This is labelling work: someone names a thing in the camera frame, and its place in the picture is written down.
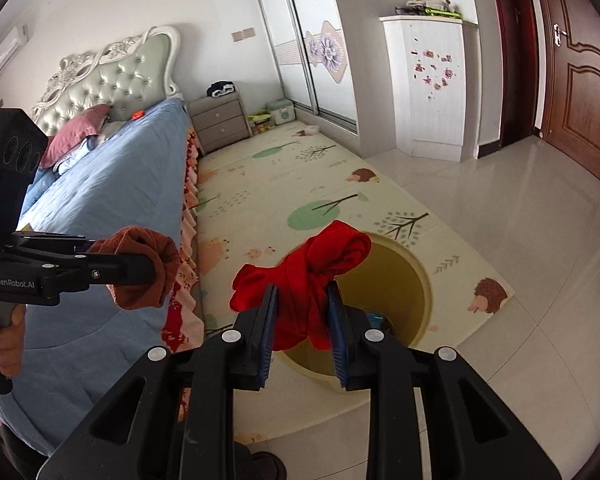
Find yellow round bin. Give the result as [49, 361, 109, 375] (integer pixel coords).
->
[279, 232, 433, 381]

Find person's left hand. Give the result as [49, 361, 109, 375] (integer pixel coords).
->
[0, 305, 27, 378]

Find blue folded quilt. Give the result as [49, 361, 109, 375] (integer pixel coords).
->
[20, 165, 58, 221]
[52, 137, 101, 173]

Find dark brown door frame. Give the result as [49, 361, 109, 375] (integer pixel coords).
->
[485, 0, 541, 148]

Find white crumpled cloth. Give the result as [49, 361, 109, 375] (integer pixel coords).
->
[97, 120, 126, 141]

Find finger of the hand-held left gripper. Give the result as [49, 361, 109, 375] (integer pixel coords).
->
[2, 231, 98, 261]
[45, 252, 162, 295]

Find floral bed skirt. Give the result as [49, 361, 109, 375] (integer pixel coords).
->
[162, 125, 206, 426]

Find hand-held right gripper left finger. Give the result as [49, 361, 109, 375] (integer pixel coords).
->
[42, 284, 281, 480]

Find pink pillow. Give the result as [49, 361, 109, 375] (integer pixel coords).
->
[40, 104, 112, 168]

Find bed with blue sheet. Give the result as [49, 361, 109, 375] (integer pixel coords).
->
[0, 97, 203, 458]

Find black and white cloth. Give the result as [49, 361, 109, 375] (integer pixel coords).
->
[206, 81, 238, 100]

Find green tufted headboard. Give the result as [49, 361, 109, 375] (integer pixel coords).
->
[32, 25, 182, 136]

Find printed play mat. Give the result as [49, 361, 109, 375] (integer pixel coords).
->
[190, 120, 513, 448]

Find white cabinet with stickers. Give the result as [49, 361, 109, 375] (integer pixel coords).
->
[379, 15, 481, 162]

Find green storage box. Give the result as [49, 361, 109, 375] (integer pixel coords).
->
[266, 99, 296, 126]

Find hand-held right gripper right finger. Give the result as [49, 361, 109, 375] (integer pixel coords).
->
[326, 280, 563, 480]

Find brown knitted cloth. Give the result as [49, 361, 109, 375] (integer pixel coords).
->
[87, 226, 182, 311]

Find brown wooden door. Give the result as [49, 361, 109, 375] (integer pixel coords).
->
[527, 0, 600, 193]

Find dark slipper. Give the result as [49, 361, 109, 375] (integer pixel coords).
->
[235, 440, 288, 480]

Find red cloth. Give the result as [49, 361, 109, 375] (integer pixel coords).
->
[230, 220, 372, 352]

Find white sliding wardrobe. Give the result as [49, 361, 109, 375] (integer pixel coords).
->
[247, 0, 358, 133]

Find grey nightstand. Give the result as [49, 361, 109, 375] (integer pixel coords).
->
[186, 91, 252, 156]

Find person's dark clothing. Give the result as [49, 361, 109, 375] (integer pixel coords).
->
[0, 405, 46, 480]

